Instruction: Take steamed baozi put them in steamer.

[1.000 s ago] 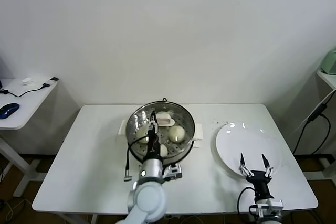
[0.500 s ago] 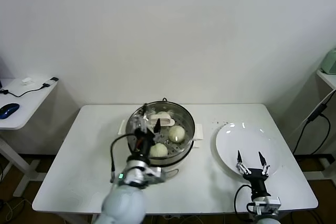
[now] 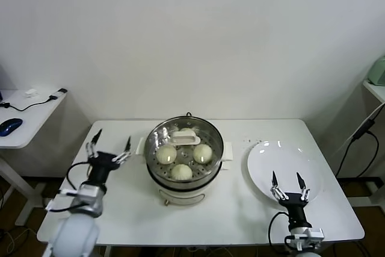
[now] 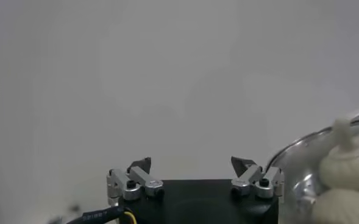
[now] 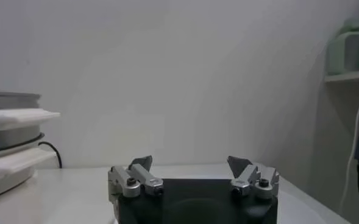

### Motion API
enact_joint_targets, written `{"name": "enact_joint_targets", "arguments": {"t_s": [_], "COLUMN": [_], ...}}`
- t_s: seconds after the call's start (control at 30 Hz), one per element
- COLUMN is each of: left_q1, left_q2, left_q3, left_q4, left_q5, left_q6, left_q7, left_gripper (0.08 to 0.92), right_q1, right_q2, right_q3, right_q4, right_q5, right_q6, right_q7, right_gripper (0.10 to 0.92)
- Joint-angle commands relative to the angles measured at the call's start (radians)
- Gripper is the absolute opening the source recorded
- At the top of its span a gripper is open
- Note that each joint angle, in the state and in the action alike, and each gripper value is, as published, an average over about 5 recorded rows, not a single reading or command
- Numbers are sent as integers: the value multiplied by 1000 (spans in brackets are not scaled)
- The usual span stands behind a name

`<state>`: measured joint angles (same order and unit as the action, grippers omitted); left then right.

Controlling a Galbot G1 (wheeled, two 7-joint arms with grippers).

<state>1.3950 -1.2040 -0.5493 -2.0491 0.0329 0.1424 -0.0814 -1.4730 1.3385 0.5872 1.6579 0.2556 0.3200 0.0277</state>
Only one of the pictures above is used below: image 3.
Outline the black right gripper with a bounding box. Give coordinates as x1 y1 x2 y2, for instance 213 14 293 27
269 170 310 229

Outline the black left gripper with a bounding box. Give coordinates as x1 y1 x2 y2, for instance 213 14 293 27
86 128 133 184

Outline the steel perforated steamer basket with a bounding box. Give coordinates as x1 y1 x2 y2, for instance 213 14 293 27
144 115 225 183

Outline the large white plate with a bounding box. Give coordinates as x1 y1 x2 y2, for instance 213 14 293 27
246 140 322 207

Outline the grey black usb adapter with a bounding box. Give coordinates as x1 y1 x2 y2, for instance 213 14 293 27
49 87 69 101

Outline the white side desk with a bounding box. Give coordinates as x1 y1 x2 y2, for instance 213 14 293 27
0 88 69 226

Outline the white electric cooker pot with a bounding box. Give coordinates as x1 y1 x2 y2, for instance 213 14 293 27
135 136 234 206

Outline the black power adapter brick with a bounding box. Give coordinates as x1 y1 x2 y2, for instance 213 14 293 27
352 118 377 141

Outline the blue computer mouse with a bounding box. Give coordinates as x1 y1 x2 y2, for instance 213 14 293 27
0 117 24 137

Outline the white narrow side table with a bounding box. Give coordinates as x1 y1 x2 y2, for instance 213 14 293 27
362 79 385 208

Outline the pale green appliance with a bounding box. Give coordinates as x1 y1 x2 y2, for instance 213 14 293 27
368 55 385 86

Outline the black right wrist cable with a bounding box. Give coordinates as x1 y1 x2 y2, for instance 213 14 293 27
268 211 289 247

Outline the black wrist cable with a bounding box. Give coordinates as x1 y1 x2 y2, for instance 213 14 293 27
268 211 289 247
66 162 91 191

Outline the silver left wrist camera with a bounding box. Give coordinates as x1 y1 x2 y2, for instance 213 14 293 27
78 182 106 199

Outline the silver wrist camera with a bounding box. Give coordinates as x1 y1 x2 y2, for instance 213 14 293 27
285 227 325 247
78 182 106 199

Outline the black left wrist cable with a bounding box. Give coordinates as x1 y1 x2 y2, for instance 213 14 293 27
66 162 91 191

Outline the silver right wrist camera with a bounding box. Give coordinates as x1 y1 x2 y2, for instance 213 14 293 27
285 227 325 247

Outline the black desk cable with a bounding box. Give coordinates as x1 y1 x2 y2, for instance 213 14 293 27
0 96 58 112

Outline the black power cable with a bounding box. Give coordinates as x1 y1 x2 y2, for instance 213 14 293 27
335 132 380 178

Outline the thin white hanging cable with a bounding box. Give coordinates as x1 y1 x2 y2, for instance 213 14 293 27
338 106 383 154

